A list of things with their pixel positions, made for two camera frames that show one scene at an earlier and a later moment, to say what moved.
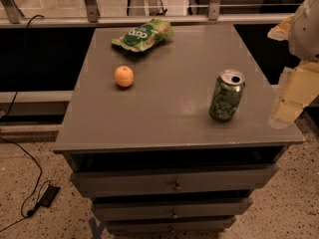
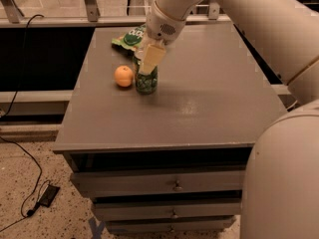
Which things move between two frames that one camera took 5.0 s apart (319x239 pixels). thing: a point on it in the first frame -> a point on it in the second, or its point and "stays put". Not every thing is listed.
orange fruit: x=124 y=76 stays put
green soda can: x=226 y=95 -> x=146 y=84
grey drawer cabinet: x=167 y=129 stays put
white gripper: x=305 y=30 -> x=161 y=26
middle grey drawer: x=176 y=210 stays put
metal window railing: x=12 y=15 stays put
